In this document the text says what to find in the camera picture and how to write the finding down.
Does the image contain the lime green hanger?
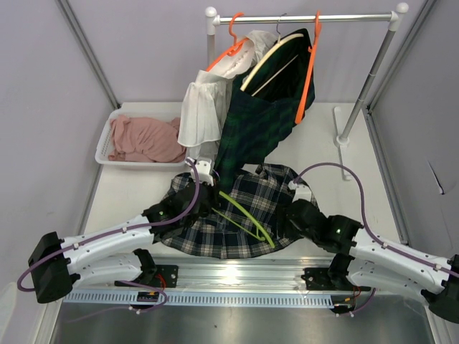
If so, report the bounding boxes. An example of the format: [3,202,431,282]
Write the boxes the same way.
[212,191,275,248]

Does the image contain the navy white plaid skirt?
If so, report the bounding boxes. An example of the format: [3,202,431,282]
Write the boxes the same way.
[161,163,298,259]

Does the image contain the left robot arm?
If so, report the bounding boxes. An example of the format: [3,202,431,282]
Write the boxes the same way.
[28,182,218,304]

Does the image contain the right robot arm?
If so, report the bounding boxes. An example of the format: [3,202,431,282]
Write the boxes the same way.
[276,199,458,323]

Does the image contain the dark green plaid skirt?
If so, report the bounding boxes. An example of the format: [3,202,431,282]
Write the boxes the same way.
[214,43,315,192]

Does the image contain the empty orange hanger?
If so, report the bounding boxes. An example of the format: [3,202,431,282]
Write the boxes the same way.
[295,11,322,125]

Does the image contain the orange hanger with dress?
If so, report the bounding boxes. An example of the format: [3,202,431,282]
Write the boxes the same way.
[206,7,248,72]

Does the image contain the cream hanger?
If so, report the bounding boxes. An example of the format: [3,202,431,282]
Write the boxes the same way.
[240,28,311,99]

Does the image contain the pink garment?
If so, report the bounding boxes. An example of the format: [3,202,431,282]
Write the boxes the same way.
[108,115,186,163]

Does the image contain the white plastic basket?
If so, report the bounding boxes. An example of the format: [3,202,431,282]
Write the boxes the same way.
[95,109,188,168]

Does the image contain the white ruffled dress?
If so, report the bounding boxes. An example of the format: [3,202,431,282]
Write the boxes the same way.
[178,30,277,160]

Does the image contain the white clothes rack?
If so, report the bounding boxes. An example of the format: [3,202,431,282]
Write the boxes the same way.
[204,1,410,180]

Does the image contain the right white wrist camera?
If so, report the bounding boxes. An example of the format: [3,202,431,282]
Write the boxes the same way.
[288,181,313,202]

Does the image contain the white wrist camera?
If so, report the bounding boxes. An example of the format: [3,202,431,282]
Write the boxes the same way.
[185,157,215,186]
[288,181,313,202]

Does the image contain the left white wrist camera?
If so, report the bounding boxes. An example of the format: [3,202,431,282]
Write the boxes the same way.
[185,157,215,186]

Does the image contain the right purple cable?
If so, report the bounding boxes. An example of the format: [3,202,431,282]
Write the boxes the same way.
[292,162,459,318]

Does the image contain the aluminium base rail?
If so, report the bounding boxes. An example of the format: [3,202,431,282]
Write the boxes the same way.
[82,254,406,295]

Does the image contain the slotted cable duct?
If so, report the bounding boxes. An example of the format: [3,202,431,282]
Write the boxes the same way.
[64,290,333,309]

